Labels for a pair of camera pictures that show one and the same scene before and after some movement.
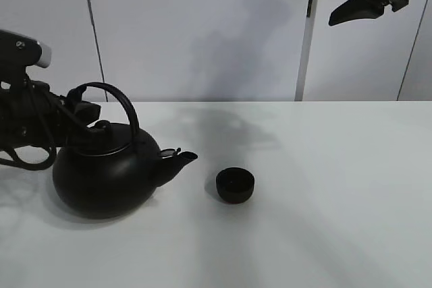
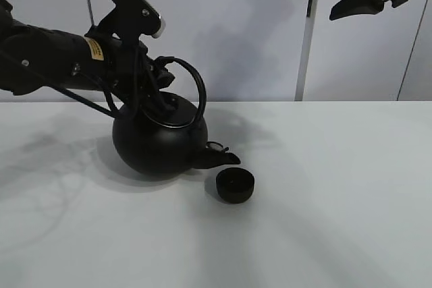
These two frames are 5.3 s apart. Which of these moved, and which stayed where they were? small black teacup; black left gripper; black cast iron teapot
Moved: black cast iron teapot; black left gripper
Stayed: small black teacup
